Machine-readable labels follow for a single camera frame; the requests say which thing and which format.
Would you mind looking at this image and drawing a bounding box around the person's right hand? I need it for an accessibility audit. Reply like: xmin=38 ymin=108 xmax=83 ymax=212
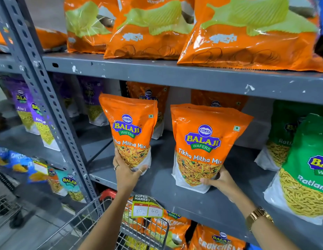
xmin=200 ymin=165 xmax=250 ymax=211

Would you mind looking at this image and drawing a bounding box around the person's left hand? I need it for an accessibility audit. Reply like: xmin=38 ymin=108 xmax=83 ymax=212
xmin=112 ymin=148 xmax=149 ymax=195

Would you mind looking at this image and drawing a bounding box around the metal wire shopping cart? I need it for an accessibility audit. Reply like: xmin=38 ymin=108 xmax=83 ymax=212
xmin=35 ymin=189 xmax=170 ymax=250

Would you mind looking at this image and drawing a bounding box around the grey metal shelf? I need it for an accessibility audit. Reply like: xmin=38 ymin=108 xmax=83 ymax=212
xmin=0 ymin=0 xmax=323 ymax=250

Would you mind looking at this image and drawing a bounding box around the person's left forearm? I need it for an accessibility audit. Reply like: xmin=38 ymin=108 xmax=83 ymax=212
xmin=78 ymin=191 xmax=136 ymax=250

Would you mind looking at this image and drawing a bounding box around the teal Balaji packet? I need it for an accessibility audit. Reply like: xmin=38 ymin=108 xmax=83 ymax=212
xmin=55 ymin=170 xmax=86 ymax=203

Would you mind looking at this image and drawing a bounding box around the small orange snack pouch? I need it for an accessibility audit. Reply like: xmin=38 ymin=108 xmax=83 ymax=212
xmin=46 ymin=168 xmax=69 ymax=197

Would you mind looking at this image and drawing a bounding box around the yellow green price tag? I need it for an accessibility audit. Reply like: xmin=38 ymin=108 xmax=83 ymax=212
xmin=131 ymin=194 xmax=165 ymax=219

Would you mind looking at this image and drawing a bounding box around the gold wristwatch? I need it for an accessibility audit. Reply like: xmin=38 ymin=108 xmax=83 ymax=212
xmin=245 ymin=207 xmax=274 ymax=231

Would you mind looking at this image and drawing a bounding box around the white price label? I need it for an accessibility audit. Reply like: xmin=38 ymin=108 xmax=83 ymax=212
xmin=32 ymin=159 xmax=49 ymax=176

